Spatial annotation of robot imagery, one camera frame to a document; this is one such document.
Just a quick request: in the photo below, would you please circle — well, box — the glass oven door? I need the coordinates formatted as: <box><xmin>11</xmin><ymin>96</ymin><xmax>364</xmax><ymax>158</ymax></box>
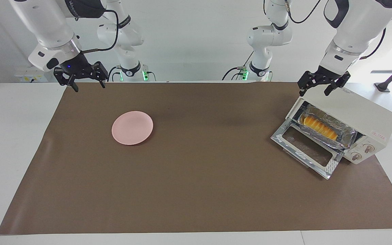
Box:
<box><xmin>271</xmin><ymin>121</ymin><xmax>343</xmax><ymax>180</ymax></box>

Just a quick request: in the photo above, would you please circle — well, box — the aluminium foil tray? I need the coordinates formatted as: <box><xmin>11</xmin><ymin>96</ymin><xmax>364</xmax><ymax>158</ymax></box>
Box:
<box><xmin>298</xmin><ymin>105</ymin><xmax>358</xmax><ymax>149</ymax></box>

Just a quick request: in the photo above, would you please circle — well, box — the pink round plate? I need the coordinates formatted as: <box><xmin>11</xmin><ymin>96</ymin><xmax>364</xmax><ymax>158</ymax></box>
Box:
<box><xmin>112</xmin><ymin>111</ymin><xmax>154</xmax><ymax>146</ymax></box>

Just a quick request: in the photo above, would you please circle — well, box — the black left arm base cable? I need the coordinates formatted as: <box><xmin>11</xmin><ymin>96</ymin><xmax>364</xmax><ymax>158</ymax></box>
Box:
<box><xmin>222</xmin><ymin>50</ymin><xmax>254</xmax><ymax>81</ymax></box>

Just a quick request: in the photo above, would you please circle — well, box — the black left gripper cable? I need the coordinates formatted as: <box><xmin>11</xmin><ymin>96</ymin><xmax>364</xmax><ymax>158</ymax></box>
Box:
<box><xmin>283</xmin><ymin>0</ymin><xmax>386</xmax><ymax>60</ymax></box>

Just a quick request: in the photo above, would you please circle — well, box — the brown table mat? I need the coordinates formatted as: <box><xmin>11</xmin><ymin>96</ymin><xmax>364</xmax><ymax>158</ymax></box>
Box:
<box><xmin>0</xmin><ymin>82</ymin><xmax>392</xmax><ymax>235</ymax></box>

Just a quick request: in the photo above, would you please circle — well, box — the cream toaster oven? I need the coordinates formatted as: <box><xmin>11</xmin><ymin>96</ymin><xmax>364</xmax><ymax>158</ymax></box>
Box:
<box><xmin>271</xmin><ymin>85</ymin><xmax>392</xmax><ymax>180</ymax></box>

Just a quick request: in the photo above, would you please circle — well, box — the sliced yellow bread loaf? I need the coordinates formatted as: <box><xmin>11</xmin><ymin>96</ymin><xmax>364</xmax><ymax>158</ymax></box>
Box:
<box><xmin>303</xmin><ymin>116</ymin><xmax>338</xmax><ymax>141</ymax></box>

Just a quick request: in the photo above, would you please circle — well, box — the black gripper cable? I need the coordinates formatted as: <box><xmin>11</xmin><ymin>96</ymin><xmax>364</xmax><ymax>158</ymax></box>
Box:
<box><xmin>283</xmin><ymin>0</ymin><xmax>386</xmax><ymax>60</ymax></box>
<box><xmin>82</xmin><ymin>10</ymin><xmax>119</xmax><ymax>54</ymax></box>

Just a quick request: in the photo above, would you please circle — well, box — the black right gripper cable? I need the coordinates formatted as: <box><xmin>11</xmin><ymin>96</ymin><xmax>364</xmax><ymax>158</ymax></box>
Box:
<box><xmin>82</xmin><ymin>10</ymin><xmax>119</xmax><ymax>54</ymax></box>

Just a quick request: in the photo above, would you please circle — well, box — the white wall socket box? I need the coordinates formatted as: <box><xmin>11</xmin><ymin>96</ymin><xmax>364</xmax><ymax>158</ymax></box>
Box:
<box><xmin>15</xmin><ymin>70</ymin><xmax>46</xmax><ymax>83</ymax></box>

